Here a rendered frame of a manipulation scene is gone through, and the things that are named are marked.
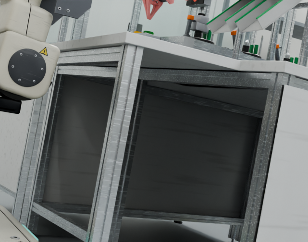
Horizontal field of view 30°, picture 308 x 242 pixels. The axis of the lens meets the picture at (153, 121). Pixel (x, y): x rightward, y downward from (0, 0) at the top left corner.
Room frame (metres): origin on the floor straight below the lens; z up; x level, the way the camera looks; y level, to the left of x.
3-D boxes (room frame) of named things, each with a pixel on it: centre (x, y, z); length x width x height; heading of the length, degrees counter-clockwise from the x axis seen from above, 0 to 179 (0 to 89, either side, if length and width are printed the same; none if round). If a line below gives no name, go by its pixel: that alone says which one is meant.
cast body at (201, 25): (2.29, -0.12, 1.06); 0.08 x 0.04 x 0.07; 124
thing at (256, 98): (2.53, -0.48, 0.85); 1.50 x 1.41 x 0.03; 34
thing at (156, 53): (2.06, -0.01, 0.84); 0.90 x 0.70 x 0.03; 26
